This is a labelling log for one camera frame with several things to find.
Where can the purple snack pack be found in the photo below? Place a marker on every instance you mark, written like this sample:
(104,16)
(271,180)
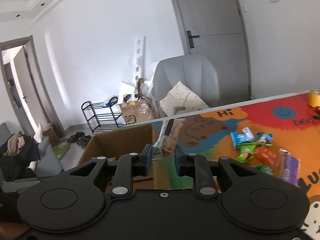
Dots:
(290,167)

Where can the black shoe rack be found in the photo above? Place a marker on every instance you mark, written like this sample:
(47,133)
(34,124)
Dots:
(103,116)

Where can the orange red snack packet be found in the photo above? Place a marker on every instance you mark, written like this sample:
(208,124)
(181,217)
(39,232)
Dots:
(266,156)

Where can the grey padded chair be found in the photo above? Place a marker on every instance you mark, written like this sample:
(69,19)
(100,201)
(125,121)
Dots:
(195,71)

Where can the open cardboard box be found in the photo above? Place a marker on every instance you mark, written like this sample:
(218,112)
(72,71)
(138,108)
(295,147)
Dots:
(132,139)

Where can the blue green plum packet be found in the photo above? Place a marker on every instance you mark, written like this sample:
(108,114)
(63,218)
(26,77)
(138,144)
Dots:
(264,138)

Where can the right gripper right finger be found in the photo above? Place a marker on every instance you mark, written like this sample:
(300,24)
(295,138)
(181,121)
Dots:
(196,167)

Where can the green candy packet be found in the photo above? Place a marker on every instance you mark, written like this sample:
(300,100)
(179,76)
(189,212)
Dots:
(246,152)

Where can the grey door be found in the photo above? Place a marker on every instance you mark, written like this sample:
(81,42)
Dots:
(222,41)

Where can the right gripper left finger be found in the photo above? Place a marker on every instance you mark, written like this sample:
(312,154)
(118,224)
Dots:
(130,166)

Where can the yellow tape roll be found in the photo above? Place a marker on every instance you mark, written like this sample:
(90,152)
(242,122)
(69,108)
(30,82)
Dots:
(314,98)

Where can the dotted beige cushion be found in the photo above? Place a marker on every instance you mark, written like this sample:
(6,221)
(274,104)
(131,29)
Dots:
(181,98)

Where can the SF cardboard shipping box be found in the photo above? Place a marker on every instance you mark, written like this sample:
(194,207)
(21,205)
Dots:
(137,111)

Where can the colourful cartoon table mat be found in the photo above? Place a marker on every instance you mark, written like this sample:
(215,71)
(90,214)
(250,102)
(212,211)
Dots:
(280,135)

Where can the white perforated foam board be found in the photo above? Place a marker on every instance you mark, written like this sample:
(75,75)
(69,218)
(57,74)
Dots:
(136,62)

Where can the black door handle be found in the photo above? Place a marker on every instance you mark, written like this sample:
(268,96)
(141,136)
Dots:
(191,38)

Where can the clear nut snack pack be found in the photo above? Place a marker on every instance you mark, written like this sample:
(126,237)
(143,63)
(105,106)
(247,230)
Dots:
(168,137)

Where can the black sandals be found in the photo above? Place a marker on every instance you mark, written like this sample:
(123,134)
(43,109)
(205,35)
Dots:
(80,138)

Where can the blue candy packet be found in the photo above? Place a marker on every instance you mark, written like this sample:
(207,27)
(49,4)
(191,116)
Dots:
(245,136)

